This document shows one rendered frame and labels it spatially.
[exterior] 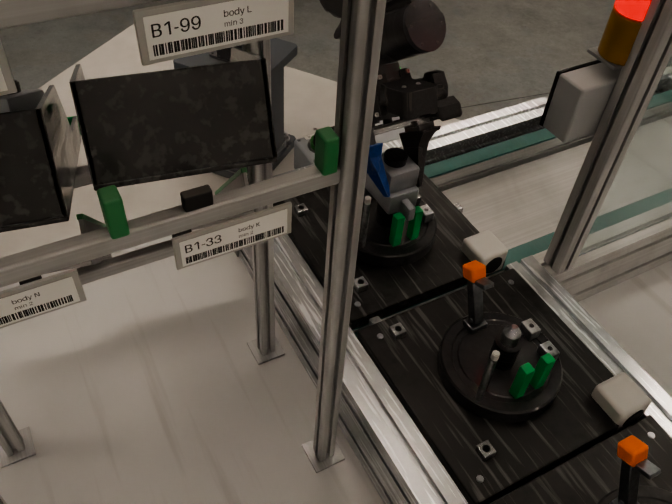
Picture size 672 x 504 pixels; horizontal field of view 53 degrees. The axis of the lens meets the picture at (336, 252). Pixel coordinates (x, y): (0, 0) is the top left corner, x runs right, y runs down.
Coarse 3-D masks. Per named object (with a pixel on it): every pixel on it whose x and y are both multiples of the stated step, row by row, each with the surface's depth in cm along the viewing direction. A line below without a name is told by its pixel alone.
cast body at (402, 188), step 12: (384, 156) 84; (396, 156) 83; (408, 156) 85; (396, 168) 83; (408, 168) 84; (396, 180) 83; (408, 180) 84; (372, 192) 88; (396, 192) 85; (408, 192) 85; (384, 204) 86; (396, 204) 85; (408, 204) 85; (408, 216) 85
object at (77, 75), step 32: (224, 64) 46; (256, 64) 47; (96, 96) 44; (128, 96) 45; (160, 96) 45; (192, 96) 46; (224, 96) 47; (256, 96) 47; (96, 128) 45; (128, 128) 45; (160, 128) 46; (192, 128) 47; (224, 128) 47; (256, 128) 48; (96, 160) 45; (128, 160) 46; (160, 160) 47; (192, 160) 47; (224, 160) 48; (256, 160) 49
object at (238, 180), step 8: (240, 168) 63; (232, 176) 69; (240, 176) 64; (224, 184) 77; (232, 184) 71; (240, 184) 65; (248, 184) 63; (216, 192) 87; (232, 216) 62; (240, 216) 62; (208, 224) 71
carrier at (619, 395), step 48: (528, 288) 87; (384, 336) 81; (432, 336) 81; (480, 336) 79; (528, 336) 78; (576, 336) 82; (432, 384) 76; (480, 384) 71; (528, 384) 72; (576, 384) 77; (624, 384) 75; (432, 432) 72; (480, 432) 72; (528, 432) 73; (576, 432) 73; (480, 480) 68; (528, 480) 71
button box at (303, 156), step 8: (392, 120) 113; (400, 128) 112; (376, 136) 110; (384, 136) 110; (392, 136) 110; (296, 144) 108; (304, 144) 107; (296, 152) 109; (304, 152) 106; (312, 152) 106; (296, 160) 110; (304, 160) 107; (312, 160) 104; (296, 168) 111
